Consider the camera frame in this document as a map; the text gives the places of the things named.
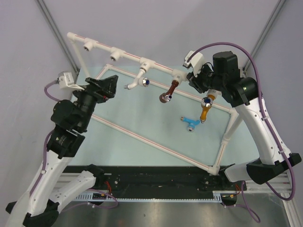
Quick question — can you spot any white slotted cable duct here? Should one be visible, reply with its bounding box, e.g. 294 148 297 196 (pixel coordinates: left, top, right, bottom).
73 192 224 203

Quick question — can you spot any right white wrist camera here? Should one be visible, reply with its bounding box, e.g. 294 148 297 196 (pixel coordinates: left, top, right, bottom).
183 50 206 77

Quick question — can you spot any blue water faucet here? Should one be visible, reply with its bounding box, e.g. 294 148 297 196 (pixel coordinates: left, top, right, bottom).
180 116 201 132

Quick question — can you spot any amber yellow water faucet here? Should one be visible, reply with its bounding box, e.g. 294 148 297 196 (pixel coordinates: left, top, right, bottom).
200 95 215 123

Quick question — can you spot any aluminium extrusion rail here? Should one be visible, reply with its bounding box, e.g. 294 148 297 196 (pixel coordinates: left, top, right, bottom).
246 173 303 227

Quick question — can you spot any dark red water faucet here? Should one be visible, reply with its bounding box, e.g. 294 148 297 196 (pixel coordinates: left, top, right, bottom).
159 80 179 103

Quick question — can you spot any light green table mat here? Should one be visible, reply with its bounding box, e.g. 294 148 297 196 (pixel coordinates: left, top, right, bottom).
53 64 264 167

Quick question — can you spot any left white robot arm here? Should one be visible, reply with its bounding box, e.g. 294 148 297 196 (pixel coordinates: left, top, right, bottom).
6 72 118 227

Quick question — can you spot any white PVC pipe frame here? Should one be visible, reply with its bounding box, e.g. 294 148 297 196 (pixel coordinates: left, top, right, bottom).
67 32 242 175

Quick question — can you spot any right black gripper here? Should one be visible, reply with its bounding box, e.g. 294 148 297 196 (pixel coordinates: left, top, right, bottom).
186 62 224 94

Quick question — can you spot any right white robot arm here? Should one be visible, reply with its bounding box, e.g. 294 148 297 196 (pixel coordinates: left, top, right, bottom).
184 51 302 190

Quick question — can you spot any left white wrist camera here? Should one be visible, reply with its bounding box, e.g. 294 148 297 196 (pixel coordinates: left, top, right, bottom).
58 71 84 91

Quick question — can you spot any white water faucet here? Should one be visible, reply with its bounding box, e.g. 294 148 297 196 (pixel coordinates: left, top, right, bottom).
124 68 150 90

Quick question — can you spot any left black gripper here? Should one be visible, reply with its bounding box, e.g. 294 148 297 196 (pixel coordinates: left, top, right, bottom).
70 75 118 130

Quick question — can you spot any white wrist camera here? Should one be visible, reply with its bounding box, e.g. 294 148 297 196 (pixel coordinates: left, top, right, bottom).
58 71 84 91
183 50 206 77

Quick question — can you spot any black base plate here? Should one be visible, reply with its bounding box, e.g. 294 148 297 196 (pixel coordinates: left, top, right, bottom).
71 165 248 199

